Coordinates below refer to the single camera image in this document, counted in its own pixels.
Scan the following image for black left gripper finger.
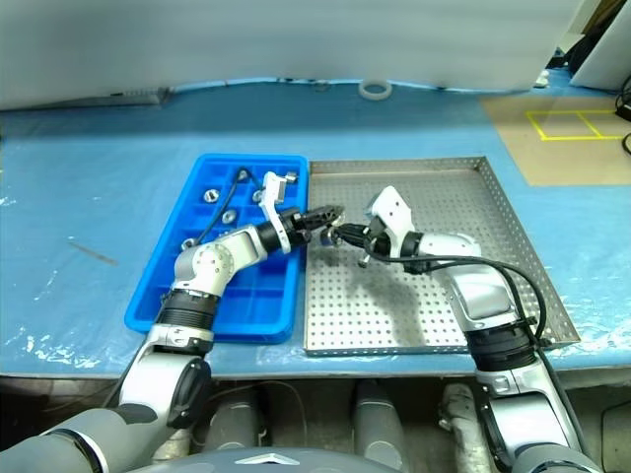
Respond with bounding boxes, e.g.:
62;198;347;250
300;204;345;224
304;214;342;234

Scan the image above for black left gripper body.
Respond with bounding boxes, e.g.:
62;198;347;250
280;209;315;245

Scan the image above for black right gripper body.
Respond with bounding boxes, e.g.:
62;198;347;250
357;219;395;260

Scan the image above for blue plastic compartment tray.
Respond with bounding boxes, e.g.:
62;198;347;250
123;153;311;345

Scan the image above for perforated metal tray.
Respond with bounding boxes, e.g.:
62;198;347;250
301;156;582;357

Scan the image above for white tape roll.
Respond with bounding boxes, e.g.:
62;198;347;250
358;79;393;102

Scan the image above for white backdrop sheet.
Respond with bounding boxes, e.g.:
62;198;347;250
0;0;573;107

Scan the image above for grey rounded cylinder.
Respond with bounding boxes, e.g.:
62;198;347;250
352;379;408;473
206;383;270;452

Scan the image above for brown cardboard mat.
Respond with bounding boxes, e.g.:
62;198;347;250
477;94;631;187

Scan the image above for grey flat strip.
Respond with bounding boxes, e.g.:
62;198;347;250
110;84;174;104

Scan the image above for blue plastic table cover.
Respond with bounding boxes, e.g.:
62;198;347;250
0;68;631;380

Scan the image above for worn whitish rounded cylinder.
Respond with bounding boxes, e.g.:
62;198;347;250
438;383;487;473

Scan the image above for grey robot torso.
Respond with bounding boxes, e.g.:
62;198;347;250
122;445;376;473

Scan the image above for white slanted board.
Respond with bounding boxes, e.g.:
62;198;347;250
571;0;631;90

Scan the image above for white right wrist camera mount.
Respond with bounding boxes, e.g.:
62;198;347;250
363;185;413;260

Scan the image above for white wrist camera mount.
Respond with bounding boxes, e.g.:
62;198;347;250
259;170;297;255
363;185;413;260

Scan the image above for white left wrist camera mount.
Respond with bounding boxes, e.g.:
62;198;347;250
259;170;297;255

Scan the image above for black background cables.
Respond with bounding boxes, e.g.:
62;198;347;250
613;73;631;154

